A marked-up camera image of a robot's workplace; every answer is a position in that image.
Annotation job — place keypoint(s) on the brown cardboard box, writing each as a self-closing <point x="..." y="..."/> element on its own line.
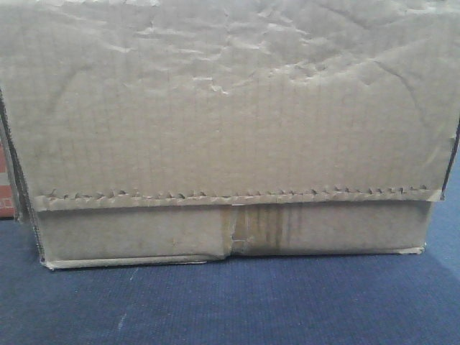
<point x="152" y="132"/>

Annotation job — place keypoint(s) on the red and white box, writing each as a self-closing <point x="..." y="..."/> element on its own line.
<point x="8" y="188"/>

